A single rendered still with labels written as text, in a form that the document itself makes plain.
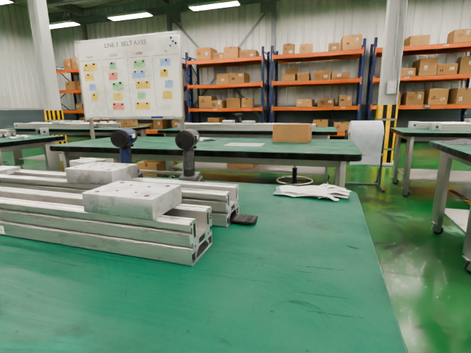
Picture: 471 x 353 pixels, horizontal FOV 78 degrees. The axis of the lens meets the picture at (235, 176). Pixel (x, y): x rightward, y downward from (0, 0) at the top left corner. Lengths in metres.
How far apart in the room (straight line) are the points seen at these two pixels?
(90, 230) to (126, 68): 3.56
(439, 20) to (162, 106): 9.43
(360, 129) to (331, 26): 7.50
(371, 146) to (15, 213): 3.79
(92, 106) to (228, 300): 4.14
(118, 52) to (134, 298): 3.86
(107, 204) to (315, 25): 10.88
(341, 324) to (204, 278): 0.23
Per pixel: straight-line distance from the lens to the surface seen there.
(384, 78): 6.24
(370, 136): 4.06
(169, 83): 3.79
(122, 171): 0.88
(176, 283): 0.53
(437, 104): 10.47
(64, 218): 0.73
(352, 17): 11.34
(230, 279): 0.53
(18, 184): 1.14
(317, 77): 10.05
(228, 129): 4.08
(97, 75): 4.42
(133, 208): 0.58
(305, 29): 11.28
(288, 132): 2.53
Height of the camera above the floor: 1.06
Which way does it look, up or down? 13 degrees down
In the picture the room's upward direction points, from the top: 1 degrees counter-clockwise
